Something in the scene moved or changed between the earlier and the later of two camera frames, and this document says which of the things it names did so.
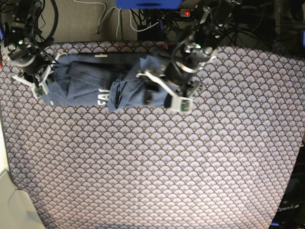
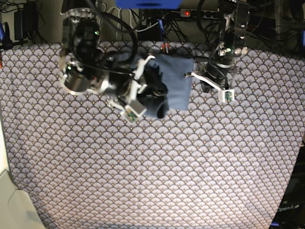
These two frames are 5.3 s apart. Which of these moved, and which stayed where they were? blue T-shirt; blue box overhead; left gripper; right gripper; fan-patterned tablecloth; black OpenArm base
Moved: blue T-shirt; left gripper; right gripper
Stayed: black OpenArm base; fan-patterned tablecloth; blue box overhead
